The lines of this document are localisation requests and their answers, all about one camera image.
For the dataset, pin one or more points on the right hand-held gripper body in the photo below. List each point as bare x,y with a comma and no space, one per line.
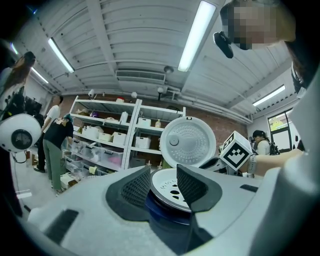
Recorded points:
236,153

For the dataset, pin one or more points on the white ceiling air vent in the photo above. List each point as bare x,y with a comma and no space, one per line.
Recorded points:
140,76

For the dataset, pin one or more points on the white jug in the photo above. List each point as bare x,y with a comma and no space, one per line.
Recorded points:
123,117

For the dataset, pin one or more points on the small white perforated bin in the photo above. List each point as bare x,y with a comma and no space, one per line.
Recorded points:
144,121

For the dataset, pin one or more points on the row of clear storage boxes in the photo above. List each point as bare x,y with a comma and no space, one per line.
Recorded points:
110,157

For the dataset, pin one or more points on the red lidded container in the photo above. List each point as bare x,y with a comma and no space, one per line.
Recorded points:
120,100

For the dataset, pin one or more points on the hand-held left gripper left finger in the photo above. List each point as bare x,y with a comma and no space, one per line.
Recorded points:
87,212

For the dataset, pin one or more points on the person's right forearm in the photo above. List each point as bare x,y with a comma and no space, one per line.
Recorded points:
275,160

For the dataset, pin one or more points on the black framed window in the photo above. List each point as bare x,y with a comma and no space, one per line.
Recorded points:
281,135

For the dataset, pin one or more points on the long ceiling light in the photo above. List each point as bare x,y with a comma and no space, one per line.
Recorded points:
196,35

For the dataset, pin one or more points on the black head-mounted camera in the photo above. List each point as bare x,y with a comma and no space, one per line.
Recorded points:
223,45

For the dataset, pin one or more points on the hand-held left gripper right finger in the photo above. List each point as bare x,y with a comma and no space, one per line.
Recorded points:
230,200

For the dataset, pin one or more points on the white ceiling pipe bundle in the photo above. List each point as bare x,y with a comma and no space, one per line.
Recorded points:
225,111

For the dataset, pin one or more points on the blue rice cooker white lid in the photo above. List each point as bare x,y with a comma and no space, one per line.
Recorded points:
187,142

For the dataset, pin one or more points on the yellow liquid bottle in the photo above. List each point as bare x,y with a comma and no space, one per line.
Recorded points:
157,123

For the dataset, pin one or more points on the white perforated steamer tray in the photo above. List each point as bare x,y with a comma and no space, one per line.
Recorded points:
165,180

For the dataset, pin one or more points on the pale yellow foam piece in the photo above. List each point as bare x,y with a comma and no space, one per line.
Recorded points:
92,170

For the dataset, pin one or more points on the person's black printed t-shirt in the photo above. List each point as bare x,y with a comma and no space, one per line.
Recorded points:
297,85

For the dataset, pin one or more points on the ceiling light strip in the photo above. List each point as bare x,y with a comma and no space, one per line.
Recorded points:
268,95
60,55
40,75

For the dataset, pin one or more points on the person's head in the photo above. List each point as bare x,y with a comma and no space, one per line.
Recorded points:
250,22

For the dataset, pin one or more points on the white storage bin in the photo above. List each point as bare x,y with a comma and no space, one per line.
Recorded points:
118,138
143,142
105,136
90,132

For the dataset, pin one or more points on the ceiling dome sensor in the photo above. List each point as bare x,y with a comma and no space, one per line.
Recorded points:
168,69

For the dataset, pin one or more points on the white metal shelf unit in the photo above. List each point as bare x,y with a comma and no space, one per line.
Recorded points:
132,125

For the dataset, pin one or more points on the white oval device black disc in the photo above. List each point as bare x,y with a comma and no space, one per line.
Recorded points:
20,132

